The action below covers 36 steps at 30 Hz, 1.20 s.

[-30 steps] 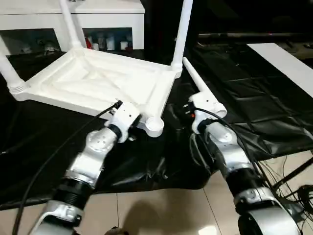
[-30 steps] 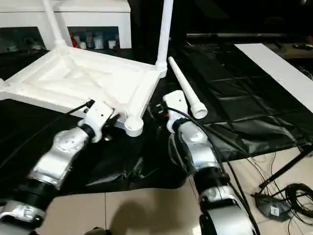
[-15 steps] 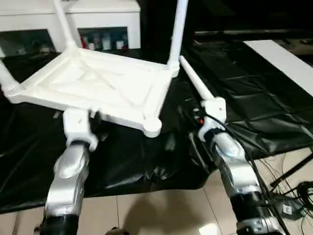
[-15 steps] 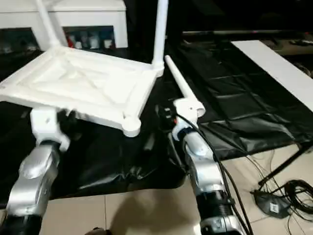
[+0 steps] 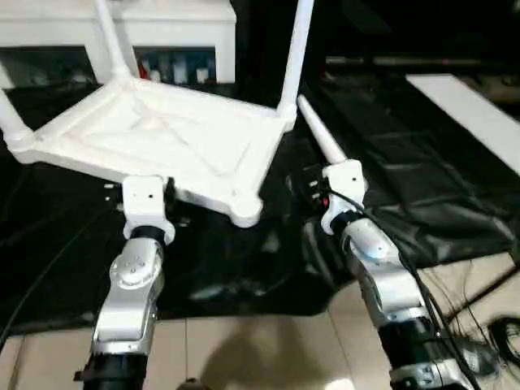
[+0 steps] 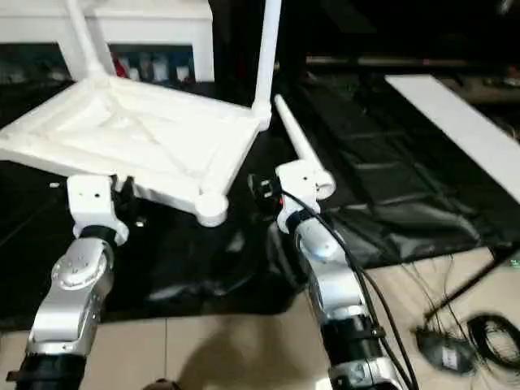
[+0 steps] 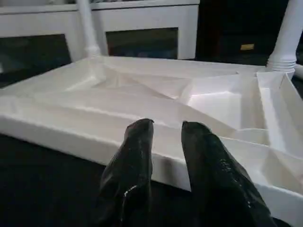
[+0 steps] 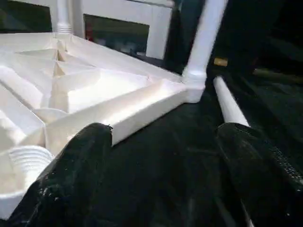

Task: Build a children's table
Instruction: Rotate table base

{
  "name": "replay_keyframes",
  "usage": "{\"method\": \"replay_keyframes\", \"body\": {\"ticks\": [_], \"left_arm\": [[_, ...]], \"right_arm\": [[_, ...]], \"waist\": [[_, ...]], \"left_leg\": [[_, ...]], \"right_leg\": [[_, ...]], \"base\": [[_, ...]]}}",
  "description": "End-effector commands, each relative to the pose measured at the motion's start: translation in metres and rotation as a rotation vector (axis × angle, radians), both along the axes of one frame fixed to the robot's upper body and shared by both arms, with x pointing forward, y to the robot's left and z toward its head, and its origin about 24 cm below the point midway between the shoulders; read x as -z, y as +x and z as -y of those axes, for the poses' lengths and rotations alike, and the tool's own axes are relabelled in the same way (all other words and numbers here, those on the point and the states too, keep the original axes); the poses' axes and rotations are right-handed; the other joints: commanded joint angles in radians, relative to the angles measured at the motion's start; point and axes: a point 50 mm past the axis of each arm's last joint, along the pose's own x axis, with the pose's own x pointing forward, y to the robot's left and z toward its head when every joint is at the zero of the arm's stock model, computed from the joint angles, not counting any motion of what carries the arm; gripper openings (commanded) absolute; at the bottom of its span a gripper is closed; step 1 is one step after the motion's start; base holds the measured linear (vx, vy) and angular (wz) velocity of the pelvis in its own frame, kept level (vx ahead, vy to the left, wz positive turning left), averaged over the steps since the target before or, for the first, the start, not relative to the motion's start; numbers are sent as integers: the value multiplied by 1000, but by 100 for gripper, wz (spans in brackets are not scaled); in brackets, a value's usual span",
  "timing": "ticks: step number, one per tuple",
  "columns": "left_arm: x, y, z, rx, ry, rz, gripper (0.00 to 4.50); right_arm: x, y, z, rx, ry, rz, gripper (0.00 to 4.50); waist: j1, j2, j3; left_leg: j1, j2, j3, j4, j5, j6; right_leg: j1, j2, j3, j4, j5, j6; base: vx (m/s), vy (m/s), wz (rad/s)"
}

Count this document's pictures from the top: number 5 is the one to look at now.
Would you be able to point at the white tapered table leg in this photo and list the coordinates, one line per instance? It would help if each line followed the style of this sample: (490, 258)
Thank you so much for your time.
(10, 120)
(111, 40)
(321, 130)
(296, 61)

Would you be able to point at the white flat board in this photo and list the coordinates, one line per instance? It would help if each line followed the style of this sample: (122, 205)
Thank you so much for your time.
(467, 113)

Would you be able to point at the black stand pole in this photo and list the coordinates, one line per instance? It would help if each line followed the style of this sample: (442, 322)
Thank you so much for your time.
(487, 293)

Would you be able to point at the small white jar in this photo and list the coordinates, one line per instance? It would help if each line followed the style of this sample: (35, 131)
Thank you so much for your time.
(202, 75)
(155, 75)

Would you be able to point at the white plastic table top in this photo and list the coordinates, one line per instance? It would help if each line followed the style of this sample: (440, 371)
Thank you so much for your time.
(142, 138)

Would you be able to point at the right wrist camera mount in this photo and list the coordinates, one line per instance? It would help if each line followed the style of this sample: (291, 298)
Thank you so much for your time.
(345, 178)

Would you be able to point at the white sideboard cabinet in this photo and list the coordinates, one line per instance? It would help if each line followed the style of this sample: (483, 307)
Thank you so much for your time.
(174, 32)

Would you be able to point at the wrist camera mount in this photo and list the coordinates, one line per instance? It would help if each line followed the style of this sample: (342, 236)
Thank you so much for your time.
(345, 178)
(142, 199)

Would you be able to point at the tall white jar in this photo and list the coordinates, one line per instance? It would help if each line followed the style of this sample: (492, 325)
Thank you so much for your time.
(178, 71)

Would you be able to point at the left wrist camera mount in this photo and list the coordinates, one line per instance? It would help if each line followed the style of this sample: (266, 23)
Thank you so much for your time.
(142, 199)

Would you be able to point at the black work mat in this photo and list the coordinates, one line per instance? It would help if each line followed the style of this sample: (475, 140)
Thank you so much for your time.
(406, 183)

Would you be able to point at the red bottle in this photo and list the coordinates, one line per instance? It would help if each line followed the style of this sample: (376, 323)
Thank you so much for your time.
(143, 71)

